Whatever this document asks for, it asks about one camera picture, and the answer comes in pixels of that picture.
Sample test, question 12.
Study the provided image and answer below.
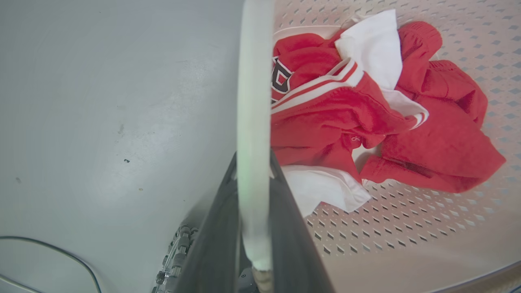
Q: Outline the white cloth garment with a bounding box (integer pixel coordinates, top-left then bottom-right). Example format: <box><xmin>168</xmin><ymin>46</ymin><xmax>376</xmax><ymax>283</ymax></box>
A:
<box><xmin>280</xmin><ymin>164</ymin><xmax>372</xmax><ymax>219</ymax></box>
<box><xmin>334</xmin><ymin>9</ymin><xmax>429</xmax><ymax>130</ymax></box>

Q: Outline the white perforated plastic laundry basket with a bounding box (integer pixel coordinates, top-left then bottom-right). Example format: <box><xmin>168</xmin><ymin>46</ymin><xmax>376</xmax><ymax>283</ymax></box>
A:
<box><xmin>236</xmin><ymin>0</ymin><xmax>521</xmax><ymax>293</ymax></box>

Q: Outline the red jersey with white stripes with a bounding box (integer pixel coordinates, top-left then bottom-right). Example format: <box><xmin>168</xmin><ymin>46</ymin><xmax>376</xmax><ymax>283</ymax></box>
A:
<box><xmin>270</xmin><ymin>32</ymin><xmax>429</xmax><ymax>184</ymax></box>

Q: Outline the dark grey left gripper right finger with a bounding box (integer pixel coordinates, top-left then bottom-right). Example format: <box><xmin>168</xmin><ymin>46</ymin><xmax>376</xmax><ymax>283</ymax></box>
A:
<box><xmin>269</xmin><ymin>150</ymin><xmax>336</xmax><ymax>293</ymax></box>

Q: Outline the thin grey floor cable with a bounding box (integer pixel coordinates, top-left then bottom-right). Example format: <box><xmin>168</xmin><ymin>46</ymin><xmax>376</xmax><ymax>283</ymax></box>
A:
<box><xmin>0</xmin><ymin>274</ymin><xmax>43</xmax><ymax>293</ymax></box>
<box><xmin>0</xmin><ymin>236</ymin><xmax>103</xmax><ymax>293</ymax></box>

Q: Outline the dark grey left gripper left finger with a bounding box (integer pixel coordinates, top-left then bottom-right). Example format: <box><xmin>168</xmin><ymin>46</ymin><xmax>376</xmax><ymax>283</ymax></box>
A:
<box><xmin>174</xmin><ymin>152</ymin><xmax>243</xmax><ymax>293</ymax></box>

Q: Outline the plain red fleece garment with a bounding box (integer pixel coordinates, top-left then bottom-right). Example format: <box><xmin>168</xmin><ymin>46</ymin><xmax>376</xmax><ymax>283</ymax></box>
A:
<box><xmin>360</xmin><ymin>20</ymin><xmax>507</xmax><ymax>194</ymax></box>

